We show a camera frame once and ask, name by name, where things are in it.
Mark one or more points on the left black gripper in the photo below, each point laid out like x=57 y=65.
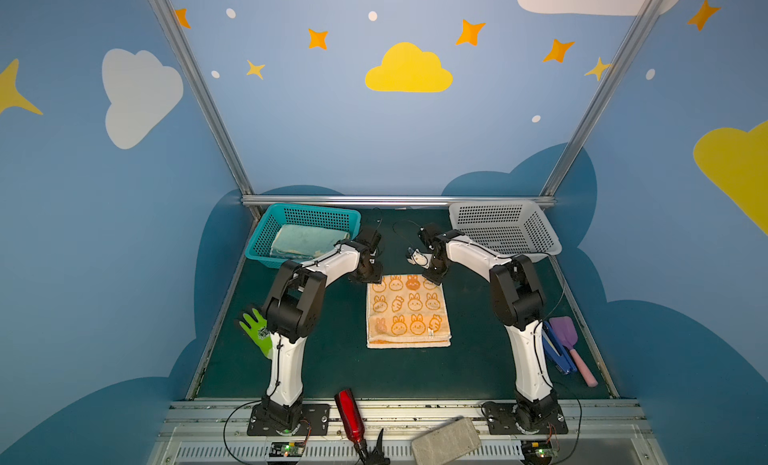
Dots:
x=370 y=268

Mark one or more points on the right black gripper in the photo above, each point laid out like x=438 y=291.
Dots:
x=433 y=268

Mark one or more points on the orange patterned towel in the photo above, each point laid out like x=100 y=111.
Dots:
x=406 y=312

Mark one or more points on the yellow-green towel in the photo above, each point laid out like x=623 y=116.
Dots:
x=302 y=243

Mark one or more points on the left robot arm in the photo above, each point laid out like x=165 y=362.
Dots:
x=292 y=310

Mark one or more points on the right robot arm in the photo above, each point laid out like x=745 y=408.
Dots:
x=518 y=302

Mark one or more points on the teal plastic basket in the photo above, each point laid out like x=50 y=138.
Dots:
x=279 y=216

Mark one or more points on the white plastic basket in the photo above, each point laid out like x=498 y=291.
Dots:
x=507 y=227

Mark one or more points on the green rubber glove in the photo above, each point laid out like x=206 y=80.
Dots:
x=255 y=327

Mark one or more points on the red metal bottle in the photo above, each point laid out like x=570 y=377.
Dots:
x=350 y=416

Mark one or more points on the purple pad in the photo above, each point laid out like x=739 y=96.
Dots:
x=565 y=331

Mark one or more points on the black clamp tool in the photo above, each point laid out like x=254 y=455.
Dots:
x=374 y=456

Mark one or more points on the grey sponge block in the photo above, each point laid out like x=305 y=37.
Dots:
x=446 y=443

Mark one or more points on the left green circuit board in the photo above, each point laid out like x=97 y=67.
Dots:
x=286 y=450

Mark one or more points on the green circuit board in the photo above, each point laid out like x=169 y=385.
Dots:
x=537 y=453
x=286 y=450

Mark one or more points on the right green circuit board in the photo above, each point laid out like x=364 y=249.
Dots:
x=537 y=453

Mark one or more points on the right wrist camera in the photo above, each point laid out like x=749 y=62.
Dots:
x=417 y=258

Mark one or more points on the horizontal aluminium frame bar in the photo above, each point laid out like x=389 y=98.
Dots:
x=384 y=201

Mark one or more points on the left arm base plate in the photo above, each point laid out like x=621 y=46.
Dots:
x=312 y=418

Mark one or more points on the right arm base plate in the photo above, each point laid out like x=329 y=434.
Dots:
x=510 y=417

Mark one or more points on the right aluminium frame post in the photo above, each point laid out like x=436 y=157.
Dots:
x=638 y=32

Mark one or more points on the aluminium frame post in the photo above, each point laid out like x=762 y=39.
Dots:
x=638 y=32
x=179 y=44

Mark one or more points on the left aluminium frame post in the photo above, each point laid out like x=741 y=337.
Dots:
x=179 y=44

